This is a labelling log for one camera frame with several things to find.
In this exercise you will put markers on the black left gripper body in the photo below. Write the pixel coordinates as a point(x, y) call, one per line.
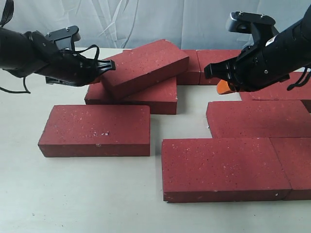
point(76, 70)

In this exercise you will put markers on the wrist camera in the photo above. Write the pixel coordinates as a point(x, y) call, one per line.
point(65, 38)
point(261, 27)

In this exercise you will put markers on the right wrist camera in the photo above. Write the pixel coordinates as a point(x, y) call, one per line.
point(261, 27)

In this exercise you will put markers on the large front red brick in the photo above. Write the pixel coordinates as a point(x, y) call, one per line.
point(221, 170)

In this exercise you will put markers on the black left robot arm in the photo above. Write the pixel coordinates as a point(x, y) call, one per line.
point(52, 56)

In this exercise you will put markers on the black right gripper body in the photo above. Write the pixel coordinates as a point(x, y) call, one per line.
point(248, 72)

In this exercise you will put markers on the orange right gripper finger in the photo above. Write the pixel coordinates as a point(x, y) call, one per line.
point(224, 87)

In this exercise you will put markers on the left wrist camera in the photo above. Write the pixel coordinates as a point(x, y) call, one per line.
point(65, 38)

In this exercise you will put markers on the wrinkled white backdrop cloth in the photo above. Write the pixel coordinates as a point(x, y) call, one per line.
point(126, 24)

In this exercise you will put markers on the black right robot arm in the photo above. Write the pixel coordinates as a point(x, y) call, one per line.
point(271, 59)

